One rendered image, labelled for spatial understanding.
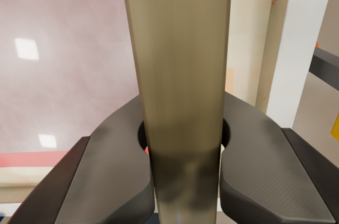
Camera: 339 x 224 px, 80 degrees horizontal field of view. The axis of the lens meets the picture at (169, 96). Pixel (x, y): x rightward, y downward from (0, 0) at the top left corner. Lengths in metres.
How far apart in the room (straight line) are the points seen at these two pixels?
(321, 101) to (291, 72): 1.46
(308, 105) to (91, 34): 1.56
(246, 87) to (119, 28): 0.18
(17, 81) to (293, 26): 0.34
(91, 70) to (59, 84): 0.05
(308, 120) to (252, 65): 1.50
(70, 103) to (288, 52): 0.28
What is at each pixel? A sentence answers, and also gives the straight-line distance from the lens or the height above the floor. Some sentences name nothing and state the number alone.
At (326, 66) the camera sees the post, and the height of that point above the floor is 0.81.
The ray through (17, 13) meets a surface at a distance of 0.30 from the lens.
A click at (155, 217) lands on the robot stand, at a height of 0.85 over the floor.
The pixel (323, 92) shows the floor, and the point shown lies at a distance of 1.68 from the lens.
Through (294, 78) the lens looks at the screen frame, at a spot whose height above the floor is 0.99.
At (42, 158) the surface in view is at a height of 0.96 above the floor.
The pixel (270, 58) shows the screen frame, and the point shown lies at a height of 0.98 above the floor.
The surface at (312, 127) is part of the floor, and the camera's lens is 1.82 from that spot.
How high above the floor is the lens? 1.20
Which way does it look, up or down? 61 degrees down
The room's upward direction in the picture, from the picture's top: 178 degrees counter-clockwise
